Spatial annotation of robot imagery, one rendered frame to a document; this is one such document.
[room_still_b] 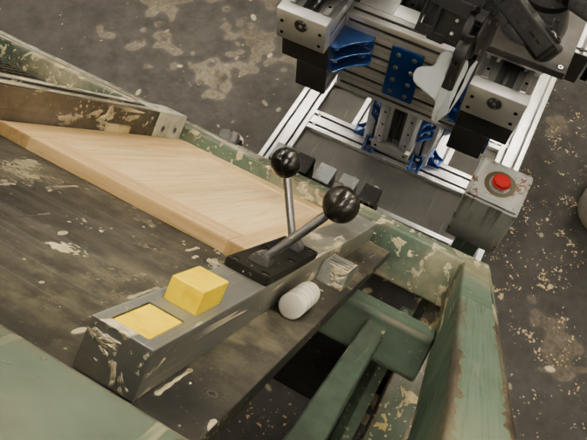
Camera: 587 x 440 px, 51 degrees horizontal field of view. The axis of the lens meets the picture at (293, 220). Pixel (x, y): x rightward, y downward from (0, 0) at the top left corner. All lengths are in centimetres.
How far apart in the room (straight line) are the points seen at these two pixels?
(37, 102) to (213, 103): 172
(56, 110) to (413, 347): 67
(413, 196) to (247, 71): 101
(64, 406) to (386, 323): 80
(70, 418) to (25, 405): 1
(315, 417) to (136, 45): 249
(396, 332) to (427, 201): 126
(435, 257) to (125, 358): 96
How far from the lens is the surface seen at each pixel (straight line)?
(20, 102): 100
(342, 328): 101
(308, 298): 69
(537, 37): 80
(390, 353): 101
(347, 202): 60
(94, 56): 296
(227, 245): 80
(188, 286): 48
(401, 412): 130
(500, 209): 138
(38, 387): 23
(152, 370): 43
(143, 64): 288
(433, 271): 132
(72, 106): 109
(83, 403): 23
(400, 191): 222
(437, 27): 83
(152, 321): 45
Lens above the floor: 203
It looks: 60 degrees down
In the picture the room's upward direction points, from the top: 4 degrees clockwise
